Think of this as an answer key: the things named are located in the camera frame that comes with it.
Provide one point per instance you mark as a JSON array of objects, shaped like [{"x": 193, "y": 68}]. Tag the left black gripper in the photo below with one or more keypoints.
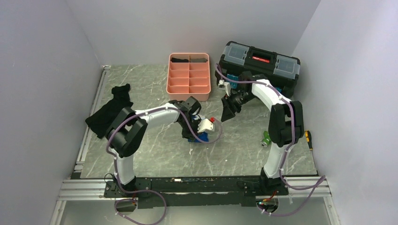
[{"x": 190, "y": 135}]

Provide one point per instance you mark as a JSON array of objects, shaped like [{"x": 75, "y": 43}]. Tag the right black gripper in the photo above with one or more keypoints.
[{"x": 227, "y": 114}]

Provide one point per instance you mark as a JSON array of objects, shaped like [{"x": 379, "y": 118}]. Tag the blue underwear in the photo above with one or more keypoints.
[{"x": 204, "y": 135}]

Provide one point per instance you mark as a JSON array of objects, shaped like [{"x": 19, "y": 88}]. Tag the black underwear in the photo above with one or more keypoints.
[{"x": 102, "y": 119}]

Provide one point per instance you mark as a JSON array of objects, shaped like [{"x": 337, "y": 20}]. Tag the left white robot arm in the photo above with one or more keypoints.
[{"x": 126, "y": 132}]

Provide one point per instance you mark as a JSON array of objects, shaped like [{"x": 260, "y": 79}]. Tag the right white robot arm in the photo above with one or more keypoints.
[{"x": 285, "y": 125}]

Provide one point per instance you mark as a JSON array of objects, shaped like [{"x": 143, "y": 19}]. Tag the green white tool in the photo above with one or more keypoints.
[{"x": 266, "y": 141}]

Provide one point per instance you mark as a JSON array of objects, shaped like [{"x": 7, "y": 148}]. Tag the pink divided organizer tray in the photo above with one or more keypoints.
[{"x": 187, "y": 79}]

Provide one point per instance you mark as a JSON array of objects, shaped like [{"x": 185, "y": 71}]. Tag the black toolbox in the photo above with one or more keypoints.
[{"x": 281, "y": 70}]

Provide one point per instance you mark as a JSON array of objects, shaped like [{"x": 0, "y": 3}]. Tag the rolled grey cloth in tray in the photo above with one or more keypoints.
[{"x": 198, "y": 60}]

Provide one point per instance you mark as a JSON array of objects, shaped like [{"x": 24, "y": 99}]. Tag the yellow black screwdriver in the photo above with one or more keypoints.
[{"x": 309, "y": 139}]

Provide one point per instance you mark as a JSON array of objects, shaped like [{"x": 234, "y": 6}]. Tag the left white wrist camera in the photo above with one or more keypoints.
[{"x": 205, "y": 125}]

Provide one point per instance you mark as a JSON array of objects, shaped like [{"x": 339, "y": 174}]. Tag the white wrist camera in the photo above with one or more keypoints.
[
  {"x": 224, "y": 85},
  {"x": 205, "y": 125}
]

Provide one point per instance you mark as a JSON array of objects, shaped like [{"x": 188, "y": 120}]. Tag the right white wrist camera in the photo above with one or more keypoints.
[{"x": 224, "y": 85}]

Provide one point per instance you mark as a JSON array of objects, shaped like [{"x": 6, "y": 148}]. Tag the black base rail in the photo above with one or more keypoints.
[{"x": 152, "y": 192}]

